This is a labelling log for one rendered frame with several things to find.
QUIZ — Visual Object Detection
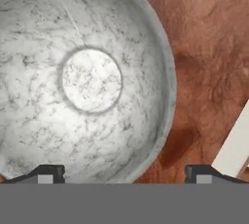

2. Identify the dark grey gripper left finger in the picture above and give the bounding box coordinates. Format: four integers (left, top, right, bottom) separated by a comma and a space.
4, 165, 66, 185

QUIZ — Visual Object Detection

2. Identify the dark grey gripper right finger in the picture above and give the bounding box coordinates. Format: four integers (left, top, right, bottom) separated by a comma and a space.
185, 165, 248, 185

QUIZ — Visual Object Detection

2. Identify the white marble bowl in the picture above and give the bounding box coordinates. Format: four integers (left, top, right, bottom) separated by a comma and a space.
0, 0, 178, 185

